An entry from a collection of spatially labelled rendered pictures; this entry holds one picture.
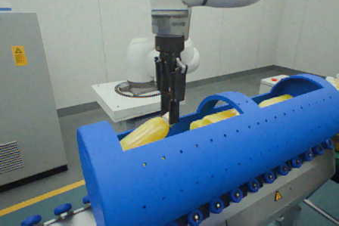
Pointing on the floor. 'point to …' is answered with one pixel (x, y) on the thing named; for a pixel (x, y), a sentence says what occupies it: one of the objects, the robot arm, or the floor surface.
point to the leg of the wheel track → (291, 217)
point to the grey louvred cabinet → (26, 105)
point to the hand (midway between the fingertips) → (169, 109)
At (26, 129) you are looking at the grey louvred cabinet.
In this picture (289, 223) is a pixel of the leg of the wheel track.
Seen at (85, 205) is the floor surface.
